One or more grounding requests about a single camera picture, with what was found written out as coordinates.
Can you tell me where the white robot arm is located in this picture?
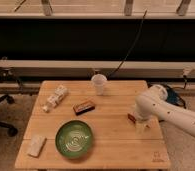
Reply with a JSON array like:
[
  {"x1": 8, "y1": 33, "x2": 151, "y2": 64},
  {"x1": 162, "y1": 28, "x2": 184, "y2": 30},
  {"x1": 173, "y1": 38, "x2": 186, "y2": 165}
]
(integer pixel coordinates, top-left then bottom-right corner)
[{"x1": 133, "y1": 84, "x2": 195, "y2": 137}]

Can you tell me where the blue power box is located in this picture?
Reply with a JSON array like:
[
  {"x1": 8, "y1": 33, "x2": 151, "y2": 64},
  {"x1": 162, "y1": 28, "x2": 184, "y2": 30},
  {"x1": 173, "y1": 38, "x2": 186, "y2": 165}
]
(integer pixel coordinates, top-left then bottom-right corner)
[{"x1": 166, "y1": 86, "x2": 186, "y2": 108}]

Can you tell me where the brown chocolate bar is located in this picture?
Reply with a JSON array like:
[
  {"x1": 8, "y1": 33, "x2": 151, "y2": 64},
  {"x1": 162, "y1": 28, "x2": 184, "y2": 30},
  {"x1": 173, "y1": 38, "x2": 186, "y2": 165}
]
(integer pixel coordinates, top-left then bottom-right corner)
[{"x1": 73, "y1": 101, "x2": 95, "y2": 115}]

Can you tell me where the clear plastic cup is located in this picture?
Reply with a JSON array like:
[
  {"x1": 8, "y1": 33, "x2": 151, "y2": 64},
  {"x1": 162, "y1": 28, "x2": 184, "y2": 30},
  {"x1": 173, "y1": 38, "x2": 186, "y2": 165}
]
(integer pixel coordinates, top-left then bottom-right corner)
[{"x1": 91, "y1": 74, "x2": 107, "y2": 95}]

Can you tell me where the green ceramic bowl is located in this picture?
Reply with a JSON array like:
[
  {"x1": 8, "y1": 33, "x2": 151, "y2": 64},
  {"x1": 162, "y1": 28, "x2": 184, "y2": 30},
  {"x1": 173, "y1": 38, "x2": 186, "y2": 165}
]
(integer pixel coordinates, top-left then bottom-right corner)
[{"x1": 55, "y1": 120, "x2": 94, "y2": 159}]

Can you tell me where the crushed plastic water bottle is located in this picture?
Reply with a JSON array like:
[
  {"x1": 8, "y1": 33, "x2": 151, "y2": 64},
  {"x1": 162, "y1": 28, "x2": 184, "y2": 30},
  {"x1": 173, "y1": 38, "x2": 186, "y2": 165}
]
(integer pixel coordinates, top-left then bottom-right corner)
[{"x1": 42, "y1": 85, "x2": 68, "y2": 113}]

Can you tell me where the black hanging cable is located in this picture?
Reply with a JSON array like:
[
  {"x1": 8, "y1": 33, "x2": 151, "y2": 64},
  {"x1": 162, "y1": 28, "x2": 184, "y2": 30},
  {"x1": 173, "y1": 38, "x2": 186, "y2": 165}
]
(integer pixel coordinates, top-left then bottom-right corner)
[{"x1": 108, "y1": 9, "x2": 148, "y2": 78}]

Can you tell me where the white wall plug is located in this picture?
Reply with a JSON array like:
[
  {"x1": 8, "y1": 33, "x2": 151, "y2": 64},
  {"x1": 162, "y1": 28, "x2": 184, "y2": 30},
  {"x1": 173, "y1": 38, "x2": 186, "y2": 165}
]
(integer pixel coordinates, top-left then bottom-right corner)
[{"x1": 183, "y1": 68, "x2": 192, "y2": 76}]

